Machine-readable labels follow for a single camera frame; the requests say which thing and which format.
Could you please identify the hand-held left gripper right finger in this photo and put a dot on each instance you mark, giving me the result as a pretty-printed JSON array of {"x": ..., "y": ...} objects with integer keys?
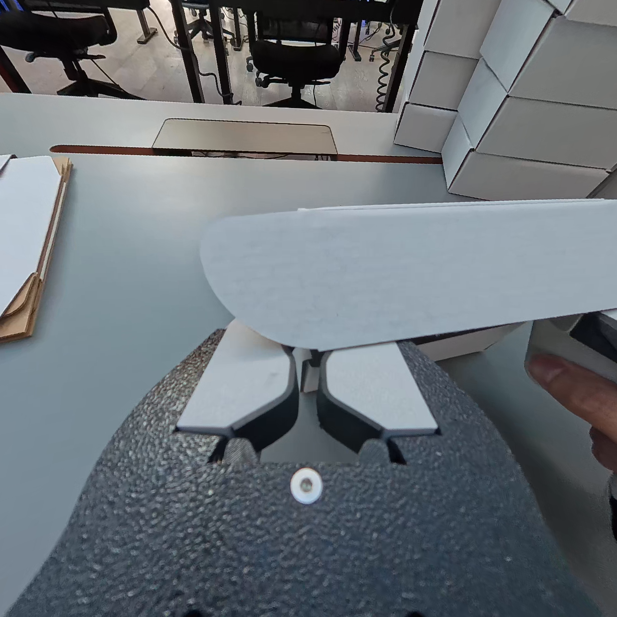
[{"x": 376, "y": 390}]

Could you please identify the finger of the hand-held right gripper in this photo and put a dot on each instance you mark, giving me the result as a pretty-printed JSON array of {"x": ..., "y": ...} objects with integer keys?
[{"x": 608, "y": 190}]

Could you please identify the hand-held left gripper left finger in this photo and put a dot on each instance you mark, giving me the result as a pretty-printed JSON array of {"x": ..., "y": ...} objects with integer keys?
[{"x": 241, "y": 385}]

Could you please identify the white cardboard box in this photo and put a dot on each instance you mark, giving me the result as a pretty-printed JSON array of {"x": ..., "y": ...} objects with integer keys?
[{"x": 385, "y": 274}]

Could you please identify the person's right hand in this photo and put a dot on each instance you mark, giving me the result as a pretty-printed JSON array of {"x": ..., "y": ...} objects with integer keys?
[{"x": 583, "y": 395}]

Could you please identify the stack of white closed boxes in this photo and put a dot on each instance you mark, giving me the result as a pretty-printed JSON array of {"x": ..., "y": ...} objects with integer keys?
[{"x": 530, "y": 125}]

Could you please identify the stack of flat cardboard sheets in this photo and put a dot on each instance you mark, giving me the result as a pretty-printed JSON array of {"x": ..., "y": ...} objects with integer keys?
[{"x": 24, "y": 217}]

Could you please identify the black office chair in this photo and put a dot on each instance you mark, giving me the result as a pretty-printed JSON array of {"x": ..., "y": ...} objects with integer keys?
[
  {"x": 294, "y": 58},
  {"x": 48, "y": 29}
]

